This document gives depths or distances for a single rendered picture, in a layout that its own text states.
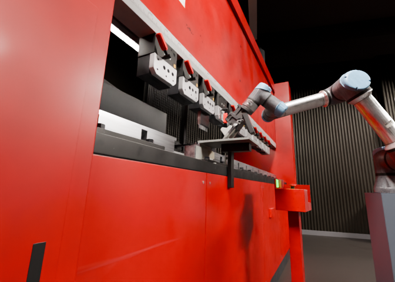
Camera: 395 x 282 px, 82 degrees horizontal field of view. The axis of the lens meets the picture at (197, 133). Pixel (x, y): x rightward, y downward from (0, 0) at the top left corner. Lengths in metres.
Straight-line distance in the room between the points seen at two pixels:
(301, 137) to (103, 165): 4.74
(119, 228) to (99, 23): 0.41
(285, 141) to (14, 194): 3.17
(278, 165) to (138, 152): 2.81
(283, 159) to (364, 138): 2.41
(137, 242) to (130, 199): 0.11
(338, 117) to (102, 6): 5.10
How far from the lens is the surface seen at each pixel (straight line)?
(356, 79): 1.35
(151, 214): 0.64
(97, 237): 0.53
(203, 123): 1.24
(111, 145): 0.53
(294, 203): 1.43
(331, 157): 5.12
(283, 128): 3.36
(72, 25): 0.40
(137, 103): 1.60
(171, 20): 1.09
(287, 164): 3.27
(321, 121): 5.23
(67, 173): 0.35
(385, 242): 1.45
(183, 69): 1.07
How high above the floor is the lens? 0.77
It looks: 13 degrees up
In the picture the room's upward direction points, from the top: 2 degrees clockwise
